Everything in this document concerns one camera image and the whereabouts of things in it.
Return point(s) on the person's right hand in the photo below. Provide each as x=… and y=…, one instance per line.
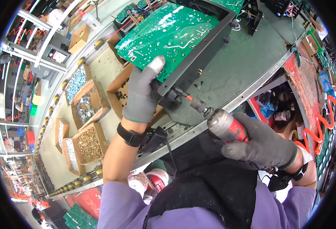
x=265, y=143

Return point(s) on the person's left hand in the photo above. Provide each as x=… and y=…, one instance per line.
x=140, y=94

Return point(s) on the person's right fingers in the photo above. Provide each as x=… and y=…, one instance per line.
x=246, y=120

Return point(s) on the person's right thumb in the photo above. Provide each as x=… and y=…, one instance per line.
x=233, y=150

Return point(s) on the person's left thumb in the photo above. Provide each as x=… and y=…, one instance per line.
x=156, y=67

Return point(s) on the red grey pneumatic screwdriver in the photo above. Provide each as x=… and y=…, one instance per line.
x=225, y=126

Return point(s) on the black chassis with green board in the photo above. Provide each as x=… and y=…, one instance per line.
x=170, y=34

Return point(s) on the cluttered shelf under table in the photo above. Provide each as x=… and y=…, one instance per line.
x=276, y=111

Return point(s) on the cardboard box of black screws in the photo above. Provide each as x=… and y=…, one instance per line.
x=120, y=91

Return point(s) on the loose black screws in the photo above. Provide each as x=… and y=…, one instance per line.
x=197, y=84

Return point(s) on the person's body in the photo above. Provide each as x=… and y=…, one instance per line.
x=199, y=186

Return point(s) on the black wrist band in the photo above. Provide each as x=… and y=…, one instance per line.
x=282, y=180
x=130, y=137

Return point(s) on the worn red board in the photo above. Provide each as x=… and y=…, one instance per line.
x=302, y=83

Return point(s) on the cardboard box of metal brackets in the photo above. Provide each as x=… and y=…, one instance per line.
x=88, y=107

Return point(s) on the white tape roll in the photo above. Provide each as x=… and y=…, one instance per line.
x=158, y=177

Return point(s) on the cardboard box of bluish screws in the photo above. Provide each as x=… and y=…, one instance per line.
x=76, y=83

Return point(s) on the white plastic bottle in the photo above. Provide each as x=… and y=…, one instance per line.
x=89, y=20

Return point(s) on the open cardboard box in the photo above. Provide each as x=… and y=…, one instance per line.
x=79, y=38

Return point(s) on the stack of green circuit boards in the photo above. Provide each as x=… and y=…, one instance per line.
x=325, y=151

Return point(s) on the blue box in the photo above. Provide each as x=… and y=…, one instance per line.
x=325, y=81

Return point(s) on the cardboard box of brass screws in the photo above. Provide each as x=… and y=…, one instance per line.
x=89, y=144

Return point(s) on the small cardboard box of washers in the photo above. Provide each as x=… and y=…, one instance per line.
x=61, y=134

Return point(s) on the cardboard box of silver screws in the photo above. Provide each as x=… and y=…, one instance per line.
x=71, y=156

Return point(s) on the red tray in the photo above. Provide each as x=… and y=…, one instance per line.
x=88, y=200

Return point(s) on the pile of green circuit boards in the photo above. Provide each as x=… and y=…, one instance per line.
x=79, y=218

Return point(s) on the metal frame rack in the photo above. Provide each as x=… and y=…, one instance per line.
x=27, y=48

